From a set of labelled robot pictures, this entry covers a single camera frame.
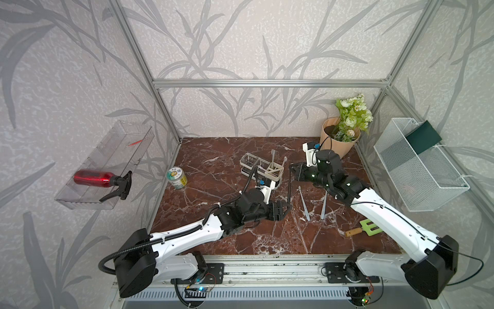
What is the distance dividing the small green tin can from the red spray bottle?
37cm

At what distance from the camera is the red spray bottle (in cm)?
55

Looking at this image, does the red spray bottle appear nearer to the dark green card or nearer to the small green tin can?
the small green tin can

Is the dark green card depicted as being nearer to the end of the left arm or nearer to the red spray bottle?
the end of the left arm

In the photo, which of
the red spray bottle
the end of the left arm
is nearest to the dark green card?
the end of the left arm

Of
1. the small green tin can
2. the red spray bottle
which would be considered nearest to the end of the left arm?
the red spray bottle

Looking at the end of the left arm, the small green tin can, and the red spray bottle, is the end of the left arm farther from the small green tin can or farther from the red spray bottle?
the small green tin can

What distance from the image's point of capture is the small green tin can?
0.95 metres
